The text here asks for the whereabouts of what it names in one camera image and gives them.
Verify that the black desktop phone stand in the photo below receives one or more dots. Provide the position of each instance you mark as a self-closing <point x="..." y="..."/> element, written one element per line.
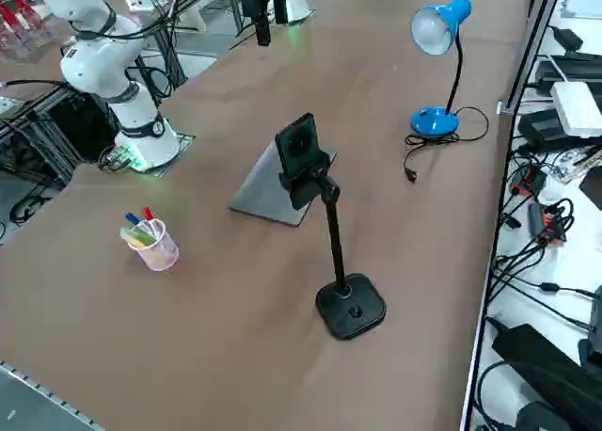
<point x="350" y="308"/>

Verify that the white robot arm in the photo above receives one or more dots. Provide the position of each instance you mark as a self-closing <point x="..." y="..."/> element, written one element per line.
<point x="298" y="3"/>
<point x="94" y="64"/>

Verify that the grey closed laptop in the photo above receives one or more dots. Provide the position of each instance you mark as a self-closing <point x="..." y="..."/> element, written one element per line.
<point x="261" y="191"/>

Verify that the blue desk lamp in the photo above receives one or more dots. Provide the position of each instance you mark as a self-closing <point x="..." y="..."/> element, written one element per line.
<point x="435" y="120"/>

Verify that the black box under table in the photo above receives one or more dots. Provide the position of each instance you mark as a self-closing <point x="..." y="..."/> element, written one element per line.
<point x="84" y="125"/>

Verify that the red marker pen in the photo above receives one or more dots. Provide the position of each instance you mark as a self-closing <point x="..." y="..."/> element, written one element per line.
<point x="148" y="213"/>

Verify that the blue marker pen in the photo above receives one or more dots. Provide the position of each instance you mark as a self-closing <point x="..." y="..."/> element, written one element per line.
<point x="131" y="218"/>

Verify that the clear red acrylic rack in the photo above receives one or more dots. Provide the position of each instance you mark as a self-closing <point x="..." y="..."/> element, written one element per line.
<point x="21" y="31"/>

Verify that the green yellow highlighter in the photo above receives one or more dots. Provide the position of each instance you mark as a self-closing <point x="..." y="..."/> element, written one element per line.
<point x="138" y="235"/>

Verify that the pink mesh pen cup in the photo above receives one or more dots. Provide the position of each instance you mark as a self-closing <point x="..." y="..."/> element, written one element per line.
<point x="160" y="254"/>

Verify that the black power adapter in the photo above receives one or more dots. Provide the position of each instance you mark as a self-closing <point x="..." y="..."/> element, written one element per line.
<point x="543" y="127"/>

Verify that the orange black device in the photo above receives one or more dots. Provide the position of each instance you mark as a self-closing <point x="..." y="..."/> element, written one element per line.
<point x="529" y="179"/>

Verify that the white power adapter box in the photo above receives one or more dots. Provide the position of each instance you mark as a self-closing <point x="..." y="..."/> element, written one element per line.
<point x="576" y="108"/>

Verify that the black bag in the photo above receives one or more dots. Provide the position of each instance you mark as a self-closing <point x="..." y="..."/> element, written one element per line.
<point x="545" y="370"/>

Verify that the aluminium frame post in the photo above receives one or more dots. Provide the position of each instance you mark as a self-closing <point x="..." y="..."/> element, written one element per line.
<point x="531" y="40"/>

